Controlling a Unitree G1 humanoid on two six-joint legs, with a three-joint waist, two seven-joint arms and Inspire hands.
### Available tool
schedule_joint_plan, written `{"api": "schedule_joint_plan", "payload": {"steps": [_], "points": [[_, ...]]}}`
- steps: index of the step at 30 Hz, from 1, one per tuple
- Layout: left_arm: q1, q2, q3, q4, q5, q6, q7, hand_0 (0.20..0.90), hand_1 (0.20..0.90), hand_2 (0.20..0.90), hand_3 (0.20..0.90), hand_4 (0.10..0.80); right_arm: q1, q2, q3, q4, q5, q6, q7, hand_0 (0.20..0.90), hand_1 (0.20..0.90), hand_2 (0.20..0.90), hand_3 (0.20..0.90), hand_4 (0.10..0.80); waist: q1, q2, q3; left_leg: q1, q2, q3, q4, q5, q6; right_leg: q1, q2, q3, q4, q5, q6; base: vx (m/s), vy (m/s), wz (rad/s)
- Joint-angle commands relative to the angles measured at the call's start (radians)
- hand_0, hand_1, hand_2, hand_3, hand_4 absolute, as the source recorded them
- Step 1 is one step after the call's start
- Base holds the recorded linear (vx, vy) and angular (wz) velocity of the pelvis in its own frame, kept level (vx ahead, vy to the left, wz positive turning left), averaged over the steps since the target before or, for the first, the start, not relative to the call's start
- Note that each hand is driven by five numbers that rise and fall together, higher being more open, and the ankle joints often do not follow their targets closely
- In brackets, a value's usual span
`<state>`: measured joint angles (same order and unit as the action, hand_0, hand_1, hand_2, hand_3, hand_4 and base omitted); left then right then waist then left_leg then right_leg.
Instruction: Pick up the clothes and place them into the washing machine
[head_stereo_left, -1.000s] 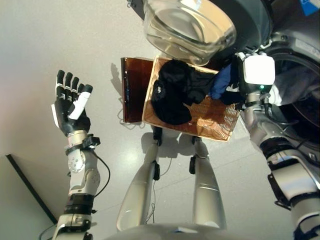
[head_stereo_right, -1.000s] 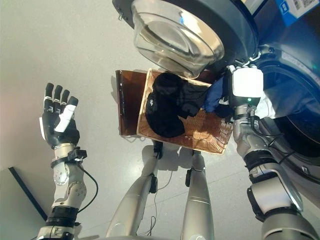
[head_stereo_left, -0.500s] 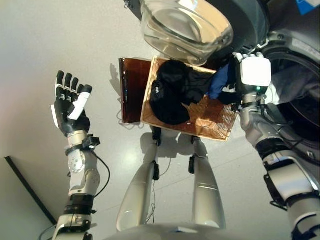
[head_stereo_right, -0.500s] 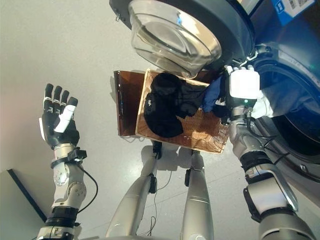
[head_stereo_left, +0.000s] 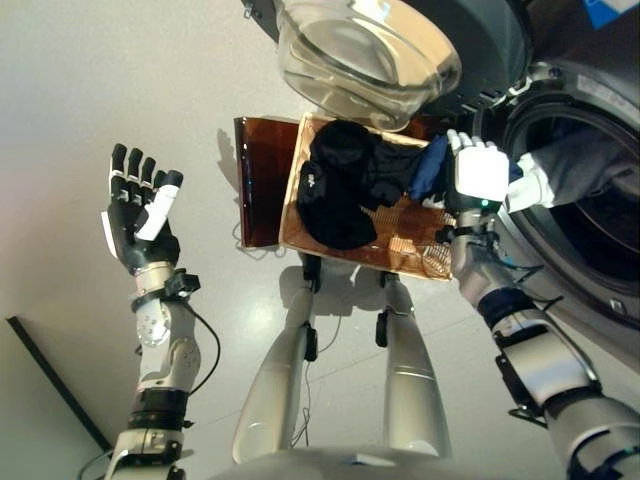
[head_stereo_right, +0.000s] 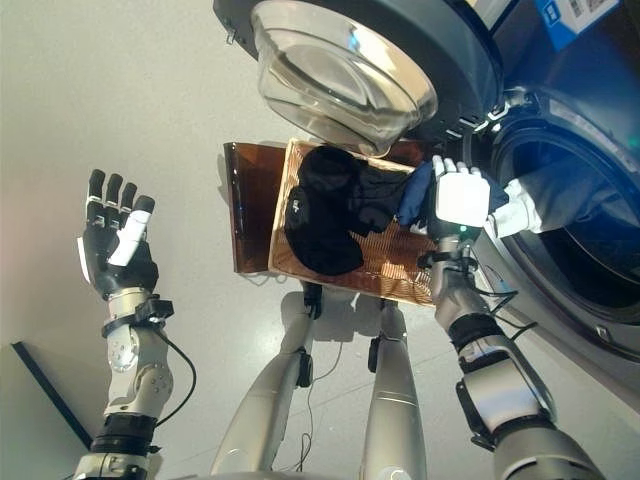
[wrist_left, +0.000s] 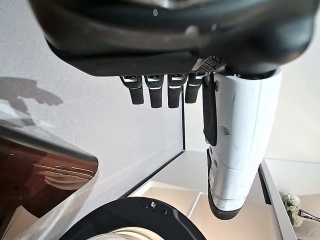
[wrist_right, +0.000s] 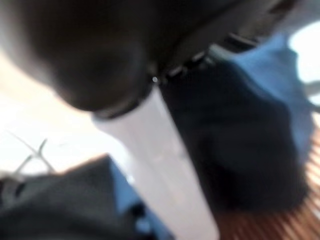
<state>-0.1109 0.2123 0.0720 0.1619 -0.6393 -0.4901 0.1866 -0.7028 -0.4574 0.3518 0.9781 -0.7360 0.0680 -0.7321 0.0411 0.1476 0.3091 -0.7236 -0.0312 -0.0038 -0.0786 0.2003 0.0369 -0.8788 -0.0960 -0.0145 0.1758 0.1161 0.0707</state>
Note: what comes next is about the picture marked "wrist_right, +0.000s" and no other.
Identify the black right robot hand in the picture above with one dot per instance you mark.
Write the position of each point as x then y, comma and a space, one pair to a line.
100, 50

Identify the navy blue garment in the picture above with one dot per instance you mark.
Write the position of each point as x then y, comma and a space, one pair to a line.
270, 65

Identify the black garment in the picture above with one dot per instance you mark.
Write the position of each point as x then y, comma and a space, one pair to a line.
237, 140

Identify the dark grey washing machine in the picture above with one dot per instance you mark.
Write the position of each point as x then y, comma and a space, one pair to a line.
62, 205

